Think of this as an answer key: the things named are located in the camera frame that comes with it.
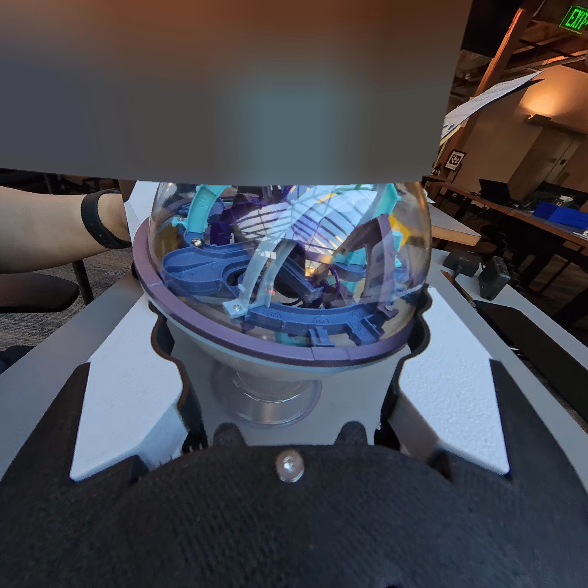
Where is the green exit sign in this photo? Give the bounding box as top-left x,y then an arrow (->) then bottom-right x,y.
562,4 -> 588,34

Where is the clear plastic ball stand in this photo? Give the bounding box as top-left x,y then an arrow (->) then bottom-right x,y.
211,365 -> 323,425

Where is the person's left forearm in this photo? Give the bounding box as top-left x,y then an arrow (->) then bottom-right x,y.
0,185 -> 135,275

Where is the black wristband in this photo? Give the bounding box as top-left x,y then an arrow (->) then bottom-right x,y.
80,188 -> 133,251

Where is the white paper sign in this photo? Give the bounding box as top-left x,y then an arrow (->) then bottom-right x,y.
439,69 -> 546,146

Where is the clear maze ball with purple ring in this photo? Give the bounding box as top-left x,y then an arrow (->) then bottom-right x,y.
132,181 -> 432,373

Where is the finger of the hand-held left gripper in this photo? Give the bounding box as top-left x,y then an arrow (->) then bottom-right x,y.
122,180 -> 153,232

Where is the black power adapter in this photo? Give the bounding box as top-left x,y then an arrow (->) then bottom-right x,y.
478,255 -> 511,302
442,249 -> 481,277

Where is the black chair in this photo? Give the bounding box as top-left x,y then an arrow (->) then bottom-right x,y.
0,257 -> 96,314

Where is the long wooden desk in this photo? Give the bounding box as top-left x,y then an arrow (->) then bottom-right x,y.
422,174 -> 588,262

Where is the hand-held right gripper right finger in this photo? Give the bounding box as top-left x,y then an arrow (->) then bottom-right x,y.
376,286 -> 511,476

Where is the black laptop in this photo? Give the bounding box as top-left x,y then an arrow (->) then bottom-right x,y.
478,178 -> 527,206

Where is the blue plastic bin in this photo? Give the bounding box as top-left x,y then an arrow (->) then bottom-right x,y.
533,200 -> 588,227

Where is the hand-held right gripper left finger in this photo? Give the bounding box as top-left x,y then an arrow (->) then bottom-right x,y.
69,298 -> 208,481

